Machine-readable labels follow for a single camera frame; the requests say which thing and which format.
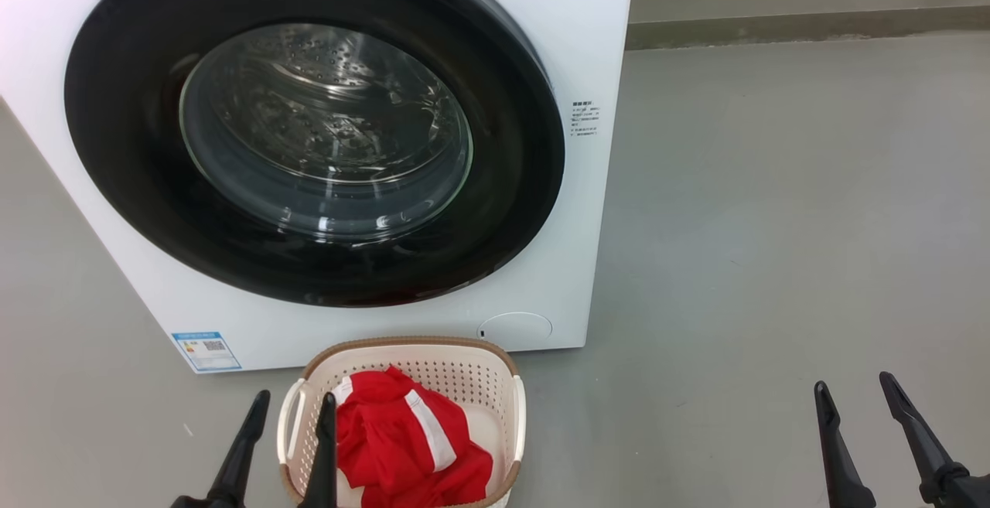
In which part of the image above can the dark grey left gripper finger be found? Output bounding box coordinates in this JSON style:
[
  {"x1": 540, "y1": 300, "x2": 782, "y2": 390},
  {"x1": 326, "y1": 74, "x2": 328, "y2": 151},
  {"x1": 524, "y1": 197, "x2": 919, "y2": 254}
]
[
  {"x1": 205, "y1": 390, "x2": 271, "y2": 508},
  {"x1": 298, "y1": 392, "x2": 339, "y2": 508}
]

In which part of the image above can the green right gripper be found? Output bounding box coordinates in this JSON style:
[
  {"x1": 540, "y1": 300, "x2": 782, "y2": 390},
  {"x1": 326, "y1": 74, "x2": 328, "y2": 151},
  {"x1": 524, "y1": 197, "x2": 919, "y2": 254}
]
[{"x1": 814, "y1": 371, "x2": 990, "y2": 508}]

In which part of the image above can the red garment with white stripe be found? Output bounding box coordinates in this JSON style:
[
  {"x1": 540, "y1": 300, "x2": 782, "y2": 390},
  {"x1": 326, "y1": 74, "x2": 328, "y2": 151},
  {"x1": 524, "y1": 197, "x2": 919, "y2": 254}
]
[{"x1": 334, "y1": 367, "x2": 494, "y2": 508}]

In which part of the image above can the washing machine door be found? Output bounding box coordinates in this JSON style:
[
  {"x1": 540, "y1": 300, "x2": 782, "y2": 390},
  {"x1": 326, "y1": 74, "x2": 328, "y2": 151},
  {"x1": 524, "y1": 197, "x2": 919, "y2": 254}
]
[{"x1": 64, "y1": 0, "x2": 565, "y2": 308}]

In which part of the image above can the cream laundry basket brown rim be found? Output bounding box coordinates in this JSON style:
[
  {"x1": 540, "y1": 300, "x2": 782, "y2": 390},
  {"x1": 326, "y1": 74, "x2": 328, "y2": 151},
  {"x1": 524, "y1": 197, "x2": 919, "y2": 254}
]
[{"x1": 277, "y1": 336, "x2": 527, "y2": 508}]

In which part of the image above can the white front-load washing machine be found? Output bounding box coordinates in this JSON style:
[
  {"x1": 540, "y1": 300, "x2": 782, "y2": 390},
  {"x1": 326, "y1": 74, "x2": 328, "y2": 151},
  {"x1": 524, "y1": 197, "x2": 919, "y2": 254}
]
[{"x1": 0, "y1": 0, "x2": 637, "y2": 375}]

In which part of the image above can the stainless steel washing machine drum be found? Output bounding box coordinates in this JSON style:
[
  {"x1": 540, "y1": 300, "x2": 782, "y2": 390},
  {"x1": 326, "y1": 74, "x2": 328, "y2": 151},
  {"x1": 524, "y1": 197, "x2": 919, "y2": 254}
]
[{"x1": 179, "y1": 23, "x2": 474, "y2": 244}]

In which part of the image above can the blue energy label sticker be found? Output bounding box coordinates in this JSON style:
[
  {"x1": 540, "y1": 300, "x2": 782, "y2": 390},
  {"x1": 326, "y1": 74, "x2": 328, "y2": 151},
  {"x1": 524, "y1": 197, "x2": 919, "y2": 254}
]
[{"x1": 172, "y1": 330, "x2": 242, "y2": 373}]

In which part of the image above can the round white filter cover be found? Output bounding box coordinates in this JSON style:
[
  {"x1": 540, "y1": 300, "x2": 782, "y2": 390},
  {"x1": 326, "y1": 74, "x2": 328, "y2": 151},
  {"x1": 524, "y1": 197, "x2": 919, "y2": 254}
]
[{"x1": 477, "y1": 312, "x2": 553, "y2": 341}]

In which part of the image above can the small caution text label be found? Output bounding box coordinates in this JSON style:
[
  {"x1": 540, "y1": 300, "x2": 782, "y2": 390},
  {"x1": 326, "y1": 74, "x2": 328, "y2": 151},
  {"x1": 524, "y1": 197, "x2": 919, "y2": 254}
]
[{"x1": 571, "y1": 101, "x2": 600, "y2": 138}]

